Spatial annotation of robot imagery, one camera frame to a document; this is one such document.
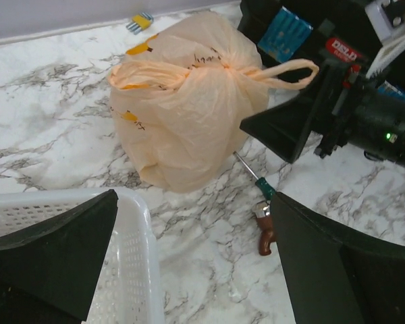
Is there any peach banana-print plastic bag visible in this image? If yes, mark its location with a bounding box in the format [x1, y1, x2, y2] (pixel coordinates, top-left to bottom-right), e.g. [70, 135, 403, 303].
[107, 11, 319, 193]

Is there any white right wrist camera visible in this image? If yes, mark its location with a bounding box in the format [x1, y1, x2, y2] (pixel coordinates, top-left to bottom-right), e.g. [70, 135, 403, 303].
[365, 0, 405, 78]

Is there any yellow hex key set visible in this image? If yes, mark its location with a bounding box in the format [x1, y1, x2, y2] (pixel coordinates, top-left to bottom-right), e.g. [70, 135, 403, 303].
[126, 12, 154, 34]

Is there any green-handled screwdriver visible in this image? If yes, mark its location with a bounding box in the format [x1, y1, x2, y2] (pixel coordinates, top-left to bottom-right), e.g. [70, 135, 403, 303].
[234, 151, 276, 202]

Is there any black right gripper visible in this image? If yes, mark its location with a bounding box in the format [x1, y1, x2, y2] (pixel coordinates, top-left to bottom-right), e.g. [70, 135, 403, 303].
[240, 61, 405, 168]

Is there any black toolbox with blue latches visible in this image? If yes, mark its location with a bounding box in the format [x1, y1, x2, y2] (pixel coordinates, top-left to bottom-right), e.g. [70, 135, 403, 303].
[238, 1, 405, 99]

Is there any brown faucet tap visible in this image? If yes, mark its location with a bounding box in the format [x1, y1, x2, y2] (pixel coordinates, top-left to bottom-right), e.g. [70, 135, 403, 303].
[252, 200, 277, 257]

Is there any white perforated plastic basket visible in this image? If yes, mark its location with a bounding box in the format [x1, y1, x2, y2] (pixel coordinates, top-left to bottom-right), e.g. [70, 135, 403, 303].
[0, 187, 165, 323]

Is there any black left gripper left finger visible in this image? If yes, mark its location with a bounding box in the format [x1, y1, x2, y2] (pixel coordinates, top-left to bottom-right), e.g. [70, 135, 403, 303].
[0, 190, 118, 321]

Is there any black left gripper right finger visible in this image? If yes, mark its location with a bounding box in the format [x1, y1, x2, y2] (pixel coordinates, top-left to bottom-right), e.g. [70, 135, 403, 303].
[271, 192, 405, 323]

